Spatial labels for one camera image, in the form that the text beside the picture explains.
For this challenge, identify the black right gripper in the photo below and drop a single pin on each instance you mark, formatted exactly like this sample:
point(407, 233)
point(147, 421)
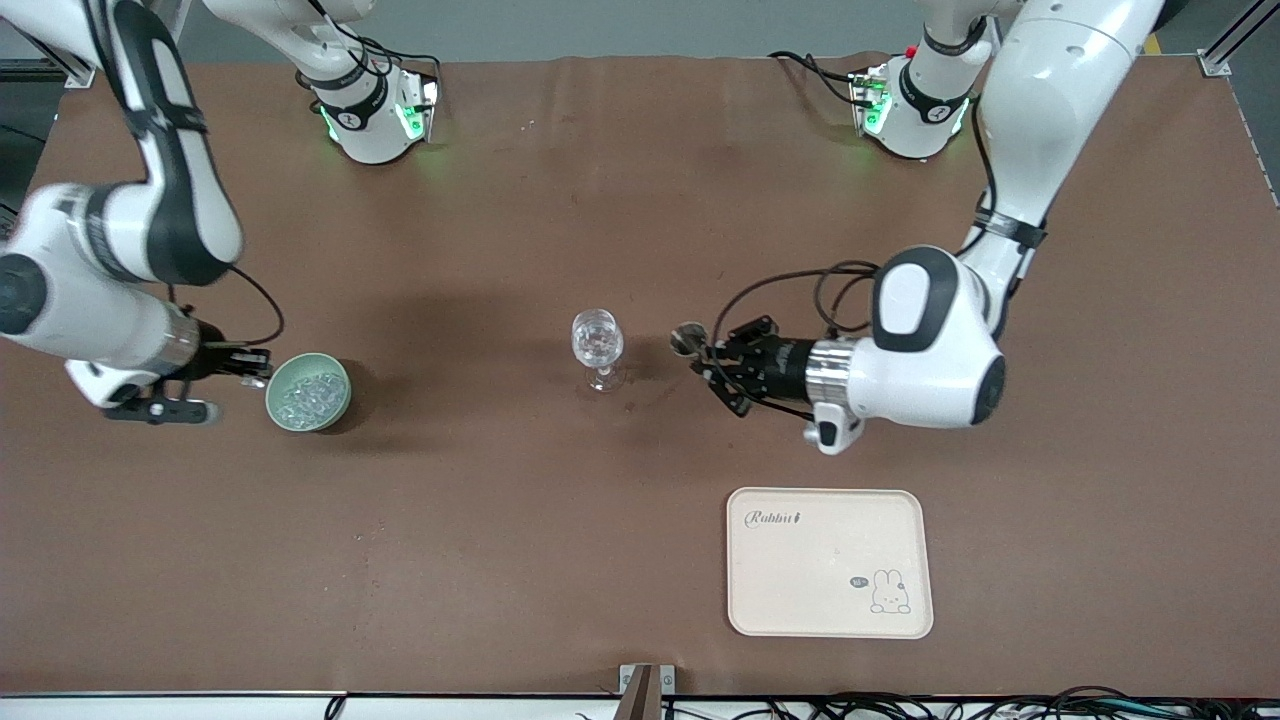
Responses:
point(211, 359)

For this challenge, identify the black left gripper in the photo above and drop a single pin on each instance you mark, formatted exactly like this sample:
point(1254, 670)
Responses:
point(783, 366)

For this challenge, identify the steel double jigger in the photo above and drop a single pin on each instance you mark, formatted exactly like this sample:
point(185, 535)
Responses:
point(688, 338)

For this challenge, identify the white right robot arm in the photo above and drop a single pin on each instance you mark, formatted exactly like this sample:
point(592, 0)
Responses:
point(180, 200)

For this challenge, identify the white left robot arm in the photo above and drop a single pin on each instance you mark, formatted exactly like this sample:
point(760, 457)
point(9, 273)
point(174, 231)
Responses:
point(930, 350)

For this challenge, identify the clear ice cube heap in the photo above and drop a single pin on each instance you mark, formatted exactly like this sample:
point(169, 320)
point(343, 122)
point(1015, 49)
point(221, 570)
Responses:
point(310, 395)

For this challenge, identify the clear wine glass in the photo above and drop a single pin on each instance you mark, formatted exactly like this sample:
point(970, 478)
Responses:
point(597, 340)

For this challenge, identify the green ceramic bowl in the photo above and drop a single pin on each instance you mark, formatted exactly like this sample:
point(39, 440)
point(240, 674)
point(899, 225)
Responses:
point(277, 405)

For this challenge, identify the brown table cover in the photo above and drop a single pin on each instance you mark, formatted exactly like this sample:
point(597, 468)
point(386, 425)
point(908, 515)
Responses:
point(640, 200)

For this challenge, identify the cream rabbit print tray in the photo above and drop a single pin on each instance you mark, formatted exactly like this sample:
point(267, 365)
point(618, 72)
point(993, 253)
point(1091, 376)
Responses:
point(820, 580)

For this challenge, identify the grey metal bracket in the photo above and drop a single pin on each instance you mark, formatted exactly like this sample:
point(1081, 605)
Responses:
point(646, 685)

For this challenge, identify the aluminium frame profile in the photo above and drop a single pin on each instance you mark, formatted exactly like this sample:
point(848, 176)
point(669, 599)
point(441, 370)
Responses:
point(1225, 55)
point(60, 68)

